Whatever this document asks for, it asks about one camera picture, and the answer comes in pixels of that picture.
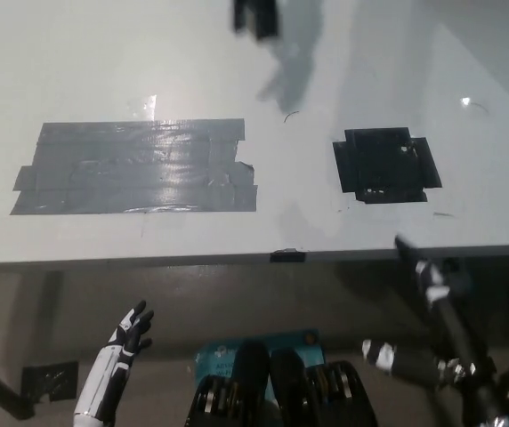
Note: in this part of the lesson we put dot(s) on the grey duct tape patch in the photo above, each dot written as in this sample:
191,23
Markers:
134,169

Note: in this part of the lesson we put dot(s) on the black floor tape patch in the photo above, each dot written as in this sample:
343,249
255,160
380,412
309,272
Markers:
50,380

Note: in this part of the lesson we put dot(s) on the black stapler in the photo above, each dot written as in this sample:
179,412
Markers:
256,18

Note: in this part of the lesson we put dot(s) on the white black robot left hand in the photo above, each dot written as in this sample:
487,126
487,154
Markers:
107,373

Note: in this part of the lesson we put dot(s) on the clear tape piece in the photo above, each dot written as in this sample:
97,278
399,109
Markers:
144,104

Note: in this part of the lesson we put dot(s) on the teal printed box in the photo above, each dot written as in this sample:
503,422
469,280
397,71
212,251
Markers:
219,353

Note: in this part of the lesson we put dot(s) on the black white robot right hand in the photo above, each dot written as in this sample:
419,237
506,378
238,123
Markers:
457,338

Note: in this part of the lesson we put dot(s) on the small black tape strip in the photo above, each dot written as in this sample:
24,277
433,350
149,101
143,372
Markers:
288,256

